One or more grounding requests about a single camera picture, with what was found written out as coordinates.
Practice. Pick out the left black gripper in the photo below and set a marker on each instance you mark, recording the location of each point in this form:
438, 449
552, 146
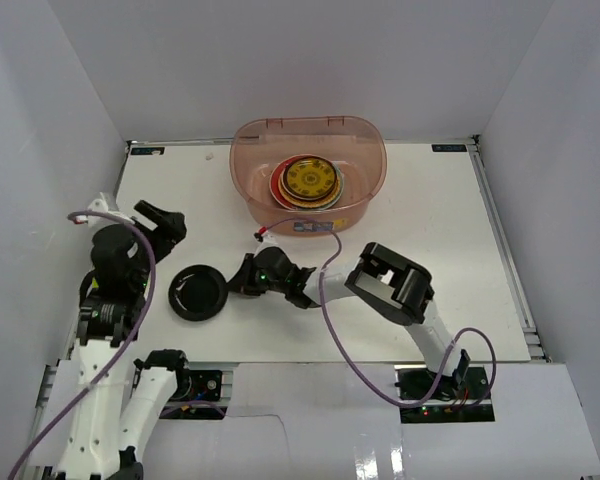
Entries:
161, 226

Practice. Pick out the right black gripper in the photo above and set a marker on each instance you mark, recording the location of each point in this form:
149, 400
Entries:
243, 280

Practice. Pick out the yellow patterned plate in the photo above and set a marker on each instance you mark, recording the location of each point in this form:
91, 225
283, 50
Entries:
309, 177
311, 182

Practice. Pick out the black glossy plate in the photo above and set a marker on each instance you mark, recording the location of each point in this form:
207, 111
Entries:
310, 189

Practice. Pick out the red teal floral plate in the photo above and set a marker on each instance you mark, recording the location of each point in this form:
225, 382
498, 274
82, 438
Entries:
273, 180

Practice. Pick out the woven bamboo plate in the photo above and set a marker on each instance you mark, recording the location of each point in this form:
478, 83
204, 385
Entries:
321, 204

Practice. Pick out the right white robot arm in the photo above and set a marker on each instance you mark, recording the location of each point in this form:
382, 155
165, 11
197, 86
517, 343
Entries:
396, 288

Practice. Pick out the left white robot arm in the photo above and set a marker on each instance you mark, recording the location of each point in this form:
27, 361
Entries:
120, 397

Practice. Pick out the pink translucent plastic bin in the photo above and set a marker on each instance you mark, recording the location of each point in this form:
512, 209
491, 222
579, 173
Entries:
353, 144

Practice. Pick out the left table label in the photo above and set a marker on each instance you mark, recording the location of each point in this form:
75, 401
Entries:
146, 151

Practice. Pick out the table label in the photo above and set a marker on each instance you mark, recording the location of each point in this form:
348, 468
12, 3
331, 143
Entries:
146, 151
449, 148

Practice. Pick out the right table label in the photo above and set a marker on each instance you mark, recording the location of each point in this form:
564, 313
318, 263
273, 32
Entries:
449, 148

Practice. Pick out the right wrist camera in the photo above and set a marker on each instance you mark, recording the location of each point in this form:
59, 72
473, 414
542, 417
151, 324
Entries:
266, 239

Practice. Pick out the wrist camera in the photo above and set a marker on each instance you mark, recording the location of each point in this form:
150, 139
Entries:
102, 203
266, 239

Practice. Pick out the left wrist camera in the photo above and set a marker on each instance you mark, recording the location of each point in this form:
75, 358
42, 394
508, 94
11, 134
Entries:
102, 203

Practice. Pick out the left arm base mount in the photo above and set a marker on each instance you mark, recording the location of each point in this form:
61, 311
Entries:
198, 397

